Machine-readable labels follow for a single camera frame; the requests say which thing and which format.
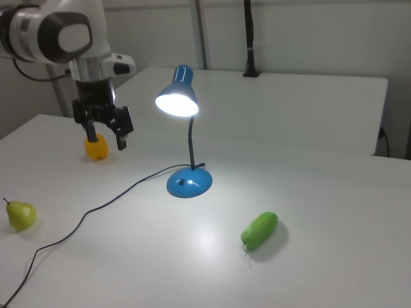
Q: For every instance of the green toy pear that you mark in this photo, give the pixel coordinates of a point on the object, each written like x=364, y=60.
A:
x=20, y=215

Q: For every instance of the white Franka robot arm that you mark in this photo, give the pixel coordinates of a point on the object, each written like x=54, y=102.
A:
x=48, y=32

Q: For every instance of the blue gooseneck desk lamp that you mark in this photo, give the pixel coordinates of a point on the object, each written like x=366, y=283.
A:
x=189, y=186

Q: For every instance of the grey partition post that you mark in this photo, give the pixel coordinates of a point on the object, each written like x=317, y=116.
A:
x=202, y=32

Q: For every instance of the black clamped stand pole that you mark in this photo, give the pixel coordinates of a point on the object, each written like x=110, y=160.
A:
x=250, y=61

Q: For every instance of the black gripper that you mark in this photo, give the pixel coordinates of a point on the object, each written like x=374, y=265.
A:
x=96, y=93

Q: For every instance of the yellow toy bell pepper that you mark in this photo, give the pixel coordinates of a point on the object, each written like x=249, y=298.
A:
x=101, y=149

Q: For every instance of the green toy cucumber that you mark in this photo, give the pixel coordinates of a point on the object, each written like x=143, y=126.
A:
x=258, y=231

